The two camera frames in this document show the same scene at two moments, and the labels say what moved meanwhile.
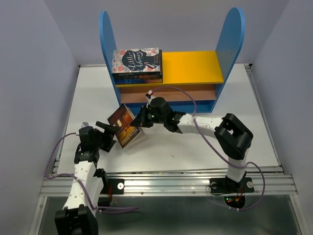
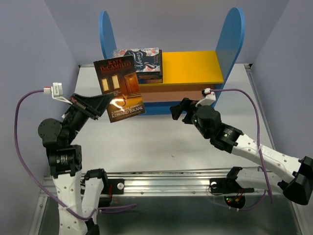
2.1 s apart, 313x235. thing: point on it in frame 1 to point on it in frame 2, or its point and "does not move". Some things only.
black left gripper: (108, 137) to (95, 105)
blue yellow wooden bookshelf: (191, 82) does not move
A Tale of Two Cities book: (150, 74) does not move
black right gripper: (140, 120) to (177, 110)
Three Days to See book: (121, 78) to (150, 81)
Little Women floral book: (146, 60) does not move
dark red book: (122, 118) to (118, 78)
